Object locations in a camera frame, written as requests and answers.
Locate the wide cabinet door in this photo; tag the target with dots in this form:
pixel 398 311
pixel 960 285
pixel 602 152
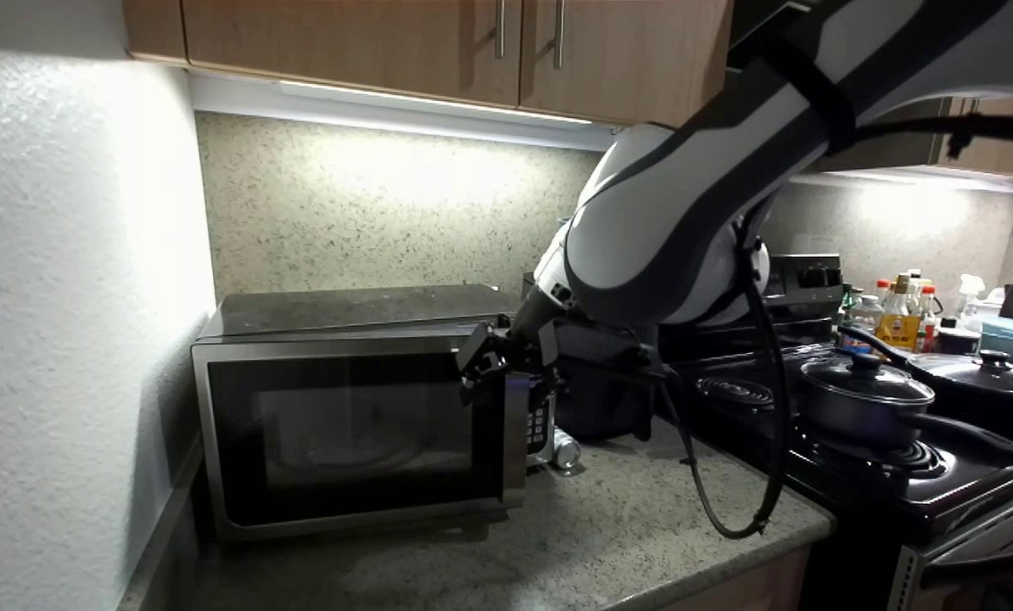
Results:
pixel 345 42

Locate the wooden upper cabinet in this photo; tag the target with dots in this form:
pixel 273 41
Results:
pixel 388 42

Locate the yellow oil bottle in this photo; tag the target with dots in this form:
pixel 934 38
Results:
pixel 898 327

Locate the red capped sauce bottle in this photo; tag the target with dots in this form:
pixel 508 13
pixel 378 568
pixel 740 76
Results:
pixel 928 322

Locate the stove knob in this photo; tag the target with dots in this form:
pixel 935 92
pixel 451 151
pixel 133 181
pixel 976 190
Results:
pixel 809 277
pixel 831 277

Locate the glass frying pan lid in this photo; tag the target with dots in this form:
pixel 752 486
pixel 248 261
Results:
pixel 994 375

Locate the white spray bottle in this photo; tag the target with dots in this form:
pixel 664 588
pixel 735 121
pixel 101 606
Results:
pixel 970 297

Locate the glass saucepan lid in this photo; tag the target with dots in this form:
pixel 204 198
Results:
pixel 867 380

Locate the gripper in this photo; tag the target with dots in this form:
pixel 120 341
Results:
pixel 530 350

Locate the coil burner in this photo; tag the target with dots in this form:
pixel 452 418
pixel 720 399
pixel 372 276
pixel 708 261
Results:
pixel 735 391
pixel 914 462

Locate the black frying pan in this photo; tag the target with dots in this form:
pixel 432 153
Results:
pixel 990 407

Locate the microwave door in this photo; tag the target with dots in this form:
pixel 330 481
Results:
pixel 345 433

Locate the wooden corner cabinet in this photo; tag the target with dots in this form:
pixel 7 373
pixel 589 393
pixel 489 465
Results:
pixel 990 144

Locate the dark jar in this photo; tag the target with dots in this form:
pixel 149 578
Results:
pixel 958 341

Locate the oven door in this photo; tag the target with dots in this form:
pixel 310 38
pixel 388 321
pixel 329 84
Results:
pixel 982 560

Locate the black saucepan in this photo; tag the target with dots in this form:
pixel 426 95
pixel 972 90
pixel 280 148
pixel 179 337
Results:
pixel 854 420

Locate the black countertop appliance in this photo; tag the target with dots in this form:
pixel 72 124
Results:
pixel 600 399

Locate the black electric stove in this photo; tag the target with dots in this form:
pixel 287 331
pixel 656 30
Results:
pixel 863 509

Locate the stainless steel microwave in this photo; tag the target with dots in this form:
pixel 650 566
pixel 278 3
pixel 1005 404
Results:
pixel 337 424

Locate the under cabinet light strip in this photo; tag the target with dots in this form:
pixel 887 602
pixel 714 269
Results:
pixel 439 102

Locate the narrow cabinet door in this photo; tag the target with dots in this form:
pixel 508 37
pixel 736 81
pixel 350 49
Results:
pixel 642 59

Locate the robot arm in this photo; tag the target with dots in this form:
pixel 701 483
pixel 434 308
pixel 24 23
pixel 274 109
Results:
pixel 685 212

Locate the small silver can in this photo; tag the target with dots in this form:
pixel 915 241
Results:
pixel 565 450

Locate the clear plastic bottle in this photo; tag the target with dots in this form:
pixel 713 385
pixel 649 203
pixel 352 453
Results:
pixel 863 318

